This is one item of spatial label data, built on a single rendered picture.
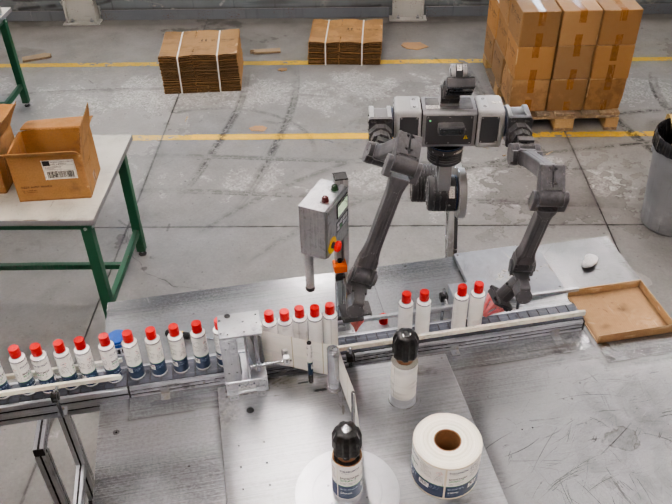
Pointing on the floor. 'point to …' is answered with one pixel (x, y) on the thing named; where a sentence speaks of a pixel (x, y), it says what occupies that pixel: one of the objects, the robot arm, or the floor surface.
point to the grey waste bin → (658, 196)
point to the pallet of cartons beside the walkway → (562, 57)
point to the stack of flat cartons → (201, 61)
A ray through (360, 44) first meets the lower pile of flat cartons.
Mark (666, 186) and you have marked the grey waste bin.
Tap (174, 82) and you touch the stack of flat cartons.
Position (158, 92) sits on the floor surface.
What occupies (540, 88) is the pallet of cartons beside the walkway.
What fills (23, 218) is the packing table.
